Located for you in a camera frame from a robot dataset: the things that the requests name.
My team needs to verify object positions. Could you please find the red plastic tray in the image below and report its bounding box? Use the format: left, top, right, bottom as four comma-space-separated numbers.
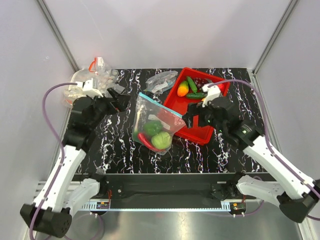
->
162, 67, 231, 146

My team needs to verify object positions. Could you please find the purple grape bunch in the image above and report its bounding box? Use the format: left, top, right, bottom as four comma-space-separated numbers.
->
193, 77, 209, 89

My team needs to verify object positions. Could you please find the red chili pepper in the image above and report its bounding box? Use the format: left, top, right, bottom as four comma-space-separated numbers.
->
137, 132, 162, 152

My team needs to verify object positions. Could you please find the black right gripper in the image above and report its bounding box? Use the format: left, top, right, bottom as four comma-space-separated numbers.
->
182, 100, 227, 134

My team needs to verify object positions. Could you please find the dark green cucumber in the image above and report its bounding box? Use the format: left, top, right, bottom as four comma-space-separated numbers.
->
185, 92, 207, 100

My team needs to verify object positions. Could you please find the pale green cabbage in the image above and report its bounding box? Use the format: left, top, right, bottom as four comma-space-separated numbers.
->
151, 131, 172, 150

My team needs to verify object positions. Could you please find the white slotted cable duct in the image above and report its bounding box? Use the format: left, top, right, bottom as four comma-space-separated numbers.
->
79, 200, 231, 212

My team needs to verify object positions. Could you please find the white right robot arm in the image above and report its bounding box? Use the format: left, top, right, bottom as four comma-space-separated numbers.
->
182, 96, 320, 223

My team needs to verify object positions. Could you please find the green bell pepper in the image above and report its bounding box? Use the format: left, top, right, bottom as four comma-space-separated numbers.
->
143, 120, 163, 137

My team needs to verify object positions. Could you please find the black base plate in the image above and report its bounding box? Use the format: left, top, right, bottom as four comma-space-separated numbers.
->
79, 172, 257, 201

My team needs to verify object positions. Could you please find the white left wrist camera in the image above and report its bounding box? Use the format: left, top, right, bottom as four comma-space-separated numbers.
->
75, 78, 104, 99

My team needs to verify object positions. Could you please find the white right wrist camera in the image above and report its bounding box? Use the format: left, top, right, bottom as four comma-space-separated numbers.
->
201, 83, 222, 107

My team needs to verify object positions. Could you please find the clear blue zip bag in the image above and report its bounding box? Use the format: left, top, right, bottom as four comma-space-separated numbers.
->
132, 93, 186, 155

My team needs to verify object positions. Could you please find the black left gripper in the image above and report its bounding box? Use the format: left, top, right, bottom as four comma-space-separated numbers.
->
87, 87, 131, 129

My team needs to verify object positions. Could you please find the clear zip bag with label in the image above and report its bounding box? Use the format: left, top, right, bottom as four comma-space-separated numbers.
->
144, 70, 178, 95

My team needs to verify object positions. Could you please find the aluminium frame rail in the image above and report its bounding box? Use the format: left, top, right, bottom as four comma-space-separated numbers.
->
34, 181, 305, 202

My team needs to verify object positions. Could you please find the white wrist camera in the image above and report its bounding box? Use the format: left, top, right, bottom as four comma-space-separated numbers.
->
201, 83, 222, 107
75, 78, 104, 99

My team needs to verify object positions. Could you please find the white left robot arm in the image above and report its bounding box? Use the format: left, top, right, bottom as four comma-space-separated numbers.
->
20, 88, 131, 239

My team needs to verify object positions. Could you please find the small green cucumber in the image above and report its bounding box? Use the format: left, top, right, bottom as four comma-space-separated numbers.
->
186, 76, 198, 93

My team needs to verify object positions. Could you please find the yellow orange mango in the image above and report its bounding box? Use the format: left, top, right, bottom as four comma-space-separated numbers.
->
177, 80, 189, 97

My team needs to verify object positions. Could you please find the large bag of chips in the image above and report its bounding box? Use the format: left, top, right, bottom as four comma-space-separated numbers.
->
64, 56, 124, 108

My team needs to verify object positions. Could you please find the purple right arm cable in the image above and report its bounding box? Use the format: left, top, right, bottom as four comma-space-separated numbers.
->
207, 78, 320, 222

